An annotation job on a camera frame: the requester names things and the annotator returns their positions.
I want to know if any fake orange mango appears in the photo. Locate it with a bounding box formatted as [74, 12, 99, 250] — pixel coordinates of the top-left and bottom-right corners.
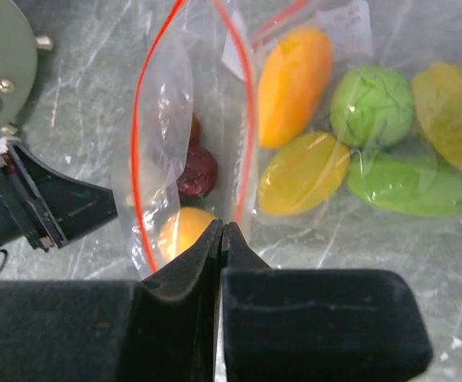
[258, 26, 333, 149]

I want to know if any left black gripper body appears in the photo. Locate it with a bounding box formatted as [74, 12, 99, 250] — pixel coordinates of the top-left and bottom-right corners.
[0, 138, 64, 253]

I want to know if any fake yellow fruit slice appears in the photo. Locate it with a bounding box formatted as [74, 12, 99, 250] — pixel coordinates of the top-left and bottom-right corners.
[411, 61, 462, 171]

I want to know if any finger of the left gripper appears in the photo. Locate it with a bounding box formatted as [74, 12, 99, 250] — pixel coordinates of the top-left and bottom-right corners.
[10, 143, 118, 248]

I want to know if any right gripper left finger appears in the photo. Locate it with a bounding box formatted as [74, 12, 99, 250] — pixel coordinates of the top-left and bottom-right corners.
[0, 220, 223, 381]

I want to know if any white cylinder drawer unit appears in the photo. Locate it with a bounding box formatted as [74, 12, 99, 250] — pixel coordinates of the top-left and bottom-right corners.
[0, 0, 54, 135]

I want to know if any clear zip bag red seal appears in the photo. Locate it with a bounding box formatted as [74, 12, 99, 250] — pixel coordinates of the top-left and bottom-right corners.
[112, 1, 258, 278]

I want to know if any fake orange fruit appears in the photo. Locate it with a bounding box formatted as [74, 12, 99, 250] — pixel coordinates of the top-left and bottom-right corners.
[158, 207, 215, 263]

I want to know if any fake dark purple fruit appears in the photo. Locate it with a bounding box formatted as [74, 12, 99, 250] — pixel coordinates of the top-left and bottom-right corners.
[177, 146, 218, 198]

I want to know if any fake green round fruit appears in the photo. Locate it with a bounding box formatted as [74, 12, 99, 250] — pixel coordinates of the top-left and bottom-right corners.
[330, 65, 413, 149]

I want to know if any fake green starfruit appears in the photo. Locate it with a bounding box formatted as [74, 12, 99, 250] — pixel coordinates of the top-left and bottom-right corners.
[347, 153, 462, 217]

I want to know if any fake yellow starfruit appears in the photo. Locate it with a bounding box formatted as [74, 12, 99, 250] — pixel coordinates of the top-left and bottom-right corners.
[258, 132, 351, 216]

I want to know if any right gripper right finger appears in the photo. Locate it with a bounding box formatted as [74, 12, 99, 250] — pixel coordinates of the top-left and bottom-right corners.
[222, 223, 433, 381]

